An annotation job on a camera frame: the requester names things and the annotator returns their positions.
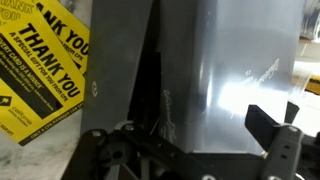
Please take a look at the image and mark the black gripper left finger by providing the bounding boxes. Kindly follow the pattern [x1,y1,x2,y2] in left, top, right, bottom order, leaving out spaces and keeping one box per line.
[61,124,214,180]

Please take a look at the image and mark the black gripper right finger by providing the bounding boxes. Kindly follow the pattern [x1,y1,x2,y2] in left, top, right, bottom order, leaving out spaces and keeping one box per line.
[245,105,320,180]

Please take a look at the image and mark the yellow thank you card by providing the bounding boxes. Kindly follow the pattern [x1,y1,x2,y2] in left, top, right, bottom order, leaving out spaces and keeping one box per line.
[33,0,90,75]
[0,0,85,146]

